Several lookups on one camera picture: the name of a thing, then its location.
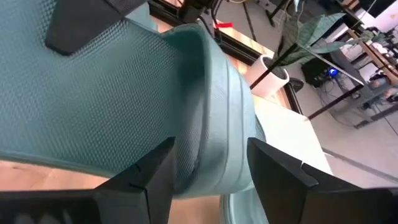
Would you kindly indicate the teal rubber slide sandal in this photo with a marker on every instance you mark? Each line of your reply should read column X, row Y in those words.
column 109, row 93

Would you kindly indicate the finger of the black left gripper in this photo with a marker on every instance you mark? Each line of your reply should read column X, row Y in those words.
column 87, row 21

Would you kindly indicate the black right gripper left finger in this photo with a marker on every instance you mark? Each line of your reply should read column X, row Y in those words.
column 155, row 186

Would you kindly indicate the person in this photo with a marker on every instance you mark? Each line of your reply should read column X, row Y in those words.
column 381, row 84

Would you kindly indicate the white plant pot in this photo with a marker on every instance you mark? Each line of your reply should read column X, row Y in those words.
column 267, row 84

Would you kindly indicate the red tape tag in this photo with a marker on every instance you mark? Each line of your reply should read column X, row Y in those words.
column 224, row 25

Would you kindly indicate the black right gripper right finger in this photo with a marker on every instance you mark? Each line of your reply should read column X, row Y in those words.
column 280, row 186

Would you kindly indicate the black computer with blue light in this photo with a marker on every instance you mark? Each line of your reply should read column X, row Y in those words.
column 314, row 71

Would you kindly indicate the green leafy plant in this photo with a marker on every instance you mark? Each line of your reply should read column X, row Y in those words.
column 317, row 29

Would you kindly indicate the grey metal desk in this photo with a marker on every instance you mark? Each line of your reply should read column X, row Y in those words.
column 339, row 99

